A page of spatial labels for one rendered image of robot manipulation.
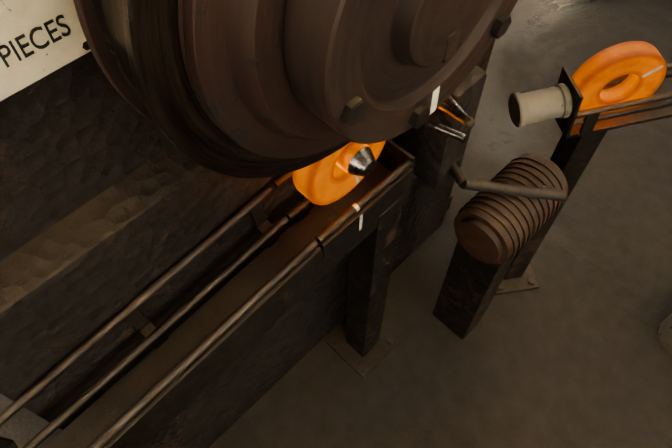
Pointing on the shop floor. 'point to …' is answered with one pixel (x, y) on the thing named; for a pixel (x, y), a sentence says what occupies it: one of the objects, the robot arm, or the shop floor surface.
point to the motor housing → (493, 240)
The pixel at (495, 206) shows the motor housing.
